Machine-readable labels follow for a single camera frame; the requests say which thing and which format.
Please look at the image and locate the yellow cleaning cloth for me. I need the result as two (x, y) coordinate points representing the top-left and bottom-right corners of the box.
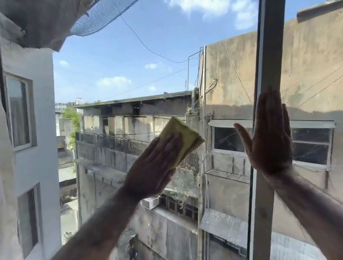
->
(156, 113), (208, 170)

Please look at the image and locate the metal balcony railing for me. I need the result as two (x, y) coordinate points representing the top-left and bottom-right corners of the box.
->
(74, 118), (202, 183)

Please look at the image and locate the blue safety net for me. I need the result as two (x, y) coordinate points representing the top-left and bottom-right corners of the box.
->
(66, 0), (164, 39)

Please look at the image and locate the person's right hand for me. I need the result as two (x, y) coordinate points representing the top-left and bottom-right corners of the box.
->
(230, 86), (297, 185)

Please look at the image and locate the grey metal window frame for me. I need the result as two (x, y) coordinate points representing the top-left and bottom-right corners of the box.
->
(216, 0), (321, 260)

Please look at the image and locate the corrugated metal awning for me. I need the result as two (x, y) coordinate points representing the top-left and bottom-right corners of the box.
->
(198, 195), (329, 260)

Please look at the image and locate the person's left hand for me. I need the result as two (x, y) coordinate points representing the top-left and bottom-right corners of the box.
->
(118, 132), (190, 203)

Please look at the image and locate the grey metal pipe frame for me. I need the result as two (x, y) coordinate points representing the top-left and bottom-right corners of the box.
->
(182, 45), (215, 116)

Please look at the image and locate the white building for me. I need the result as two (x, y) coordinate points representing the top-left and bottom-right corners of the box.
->
(0, 31), (77, 260)

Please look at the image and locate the white-framed building window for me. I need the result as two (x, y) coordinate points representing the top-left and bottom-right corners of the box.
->
(3, 70), (40, 152)
(14, 182), (48, 260)

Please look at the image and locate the grey roof overhang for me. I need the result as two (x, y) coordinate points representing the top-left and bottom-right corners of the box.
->
(0, 0), (120, 59)

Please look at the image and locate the person's right forearm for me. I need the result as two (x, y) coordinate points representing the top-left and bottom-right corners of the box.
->
(264, 161), (343, 260)

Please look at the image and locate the black overhead cable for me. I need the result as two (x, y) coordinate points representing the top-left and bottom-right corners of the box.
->
(113, 0), (202, 71)

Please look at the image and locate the green tree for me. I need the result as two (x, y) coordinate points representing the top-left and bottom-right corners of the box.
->
(61, 106), (87, 152)

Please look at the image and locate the white air conditioner unit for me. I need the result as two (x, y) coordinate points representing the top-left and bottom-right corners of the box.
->
(141, 196), (161, 212)

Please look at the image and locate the distant billboard sign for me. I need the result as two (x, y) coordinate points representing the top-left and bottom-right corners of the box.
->
(54, 101), (69, 113)

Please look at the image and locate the weathered grey building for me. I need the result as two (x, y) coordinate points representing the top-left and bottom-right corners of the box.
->
(65, 90), (218, 260)

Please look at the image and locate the person's left forearm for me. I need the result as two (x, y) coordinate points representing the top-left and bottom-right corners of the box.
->
(3, 181), (150, 260)

